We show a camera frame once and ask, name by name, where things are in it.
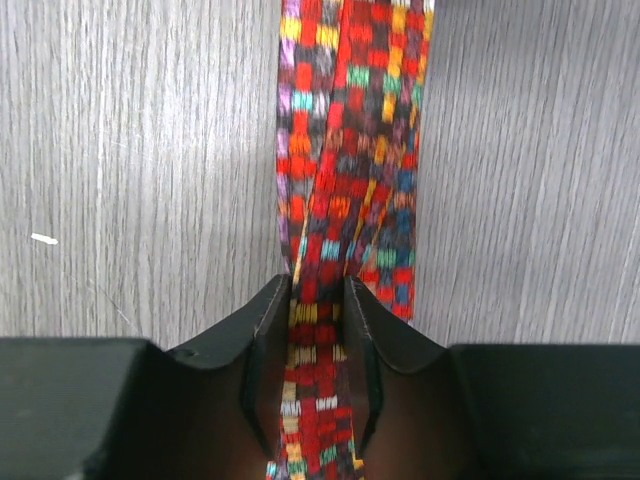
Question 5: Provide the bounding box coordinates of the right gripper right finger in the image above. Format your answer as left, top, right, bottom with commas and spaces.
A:
343, 277, 639, 479

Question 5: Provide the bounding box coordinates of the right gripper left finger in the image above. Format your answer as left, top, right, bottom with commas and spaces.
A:
1, 275, 291, 479

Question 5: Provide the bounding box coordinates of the multicoloured plaid tie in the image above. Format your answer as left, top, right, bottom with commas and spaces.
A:
266, 1, 434, 479

